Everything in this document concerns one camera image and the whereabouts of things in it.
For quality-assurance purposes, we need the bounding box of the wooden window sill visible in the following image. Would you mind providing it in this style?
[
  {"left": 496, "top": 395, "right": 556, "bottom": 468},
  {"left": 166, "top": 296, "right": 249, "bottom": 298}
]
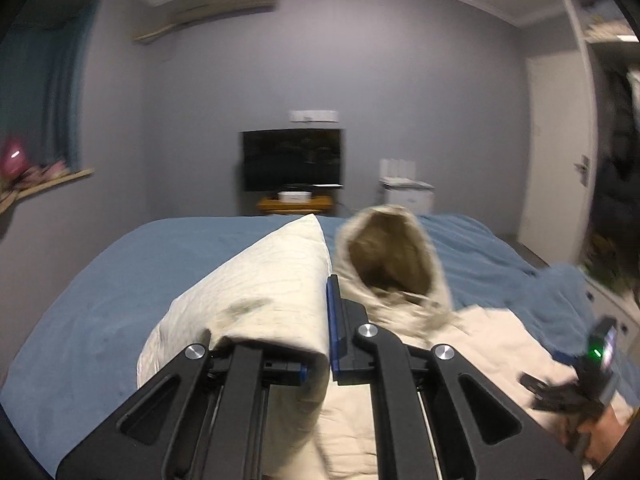
[{"left": 0, "top": 167, "right": 96, "bottom": 213}]

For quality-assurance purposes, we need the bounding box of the blue fleece blanket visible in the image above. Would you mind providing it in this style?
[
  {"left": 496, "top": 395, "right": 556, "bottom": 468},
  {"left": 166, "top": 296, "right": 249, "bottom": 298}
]
[{"left": 0, "top": 214, "right": 608, "bottom": 466}]

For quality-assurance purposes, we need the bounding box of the pink round object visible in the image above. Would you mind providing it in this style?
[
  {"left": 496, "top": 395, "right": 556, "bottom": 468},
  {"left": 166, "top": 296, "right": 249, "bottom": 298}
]
[{"left": 0, "top": 136, "right": 30, "bottom": 181}]

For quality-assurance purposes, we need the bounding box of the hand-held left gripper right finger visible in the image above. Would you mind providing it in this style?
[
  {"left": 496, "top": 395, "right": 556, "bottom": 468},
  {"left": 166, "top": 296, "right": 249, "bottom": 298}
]
[{"left": 326, "top": 275, "right": 584, "bottom": 480}]

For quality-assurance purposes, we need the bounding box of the black flat television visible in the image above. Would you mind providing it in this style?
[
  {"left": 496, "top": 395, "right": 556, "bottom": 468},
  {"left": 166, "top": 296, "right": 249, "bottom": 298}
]
[{"left": 241, "top": 129, "right": 346, "bottom": 193}]

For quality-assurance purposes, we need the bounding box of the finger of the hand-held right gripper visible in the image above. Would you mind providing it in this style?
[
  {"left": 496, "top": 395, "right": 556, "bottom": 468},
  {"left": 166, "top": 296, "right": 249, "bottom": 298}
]
[{"left": 519, "top": 371, "right": 583, "bottom": 415}]

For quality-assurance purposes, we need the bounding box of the white air conditioner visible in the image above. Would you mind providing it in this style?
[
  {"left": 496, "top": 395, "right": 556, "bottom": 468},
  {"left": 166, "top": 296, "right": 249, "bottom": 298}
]
[{"left": 131, "top": 0, "right": 280, "bottom": 43}]

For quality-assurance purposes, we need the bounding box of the white wardrobe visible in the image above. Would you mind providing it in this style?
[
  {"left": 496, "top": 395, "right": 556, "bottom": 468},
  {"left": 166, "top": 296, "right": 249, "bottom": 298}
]
[{"left": 555, "top": 0, "right": 640, "bottom": 356}]

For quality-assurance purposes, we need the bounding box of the white door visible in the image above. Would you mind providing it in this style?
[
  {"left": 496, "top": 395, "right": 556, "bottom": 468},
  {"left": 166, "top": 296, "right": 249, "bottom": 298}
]
[{"left": 517, "top": 55, "right": 596, "bottom": 267}]

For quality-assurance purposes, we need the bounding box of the white router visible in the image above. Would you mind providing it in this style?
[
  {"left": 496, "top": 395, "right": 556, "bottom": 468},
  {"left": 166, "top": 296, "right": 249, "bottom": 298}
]
[{"left": 377, "top": 158, "right": 435, "bottom": 190}]

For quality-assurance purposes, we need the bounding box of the white wall socket strip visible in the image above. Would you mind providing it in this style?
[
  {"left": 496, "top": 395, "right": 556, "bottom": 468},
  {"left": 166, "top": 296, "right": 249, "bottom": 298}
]
[{"left": 289, "top": 109, "right": 340, "bottom": 123}]

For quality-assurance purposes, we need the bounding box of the metal door handle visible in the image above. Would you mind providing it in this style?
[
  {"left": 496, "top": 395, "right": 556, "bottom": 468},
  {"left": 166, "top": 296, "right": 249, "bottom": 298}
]
[{"left": 572, "top": 156, "right": 592, "bottom": 190}]

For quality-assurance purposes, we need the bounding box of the white storage cabinet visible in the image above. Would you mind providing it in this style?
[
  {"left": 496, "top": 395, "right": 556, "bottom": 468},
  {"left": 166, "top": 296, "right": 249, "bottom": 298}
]
[{"left": 382, "top": 184, "right": 435, "bottom": 217}]

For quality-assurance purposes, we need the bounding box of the blue curtain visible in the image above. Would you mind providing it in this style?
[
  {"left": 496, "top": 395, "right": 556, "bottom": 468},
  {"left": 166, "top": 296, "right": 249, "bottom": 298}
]
[{"left": 0, "top": 0, "right": 103, "bottom": 173}]

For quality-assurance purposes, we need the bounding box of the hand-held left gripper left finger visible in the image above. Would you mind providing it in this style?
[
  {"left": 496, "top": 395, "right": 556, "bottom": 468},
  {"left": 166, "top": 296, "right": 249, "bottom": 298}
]
[{"left": 57, "top": 329, "right": 307, "bottom": 480}]

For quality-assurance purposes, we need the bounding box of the person's right hand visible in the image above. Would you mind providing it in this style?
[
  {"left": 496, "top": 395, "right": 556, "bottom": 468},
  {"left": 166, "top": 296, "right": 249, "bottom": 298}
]
[{"left": 575, "top": 402, "right": 633, "bottom": 468}]

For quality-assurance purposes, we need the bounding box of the wooden television stand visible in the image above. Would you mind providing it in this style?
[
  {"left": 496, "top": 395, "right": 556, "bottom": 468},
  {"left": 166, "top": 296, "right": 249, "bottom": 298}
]
[{"left": 257, "top": 195, "right": 335, "bottom": 217}]

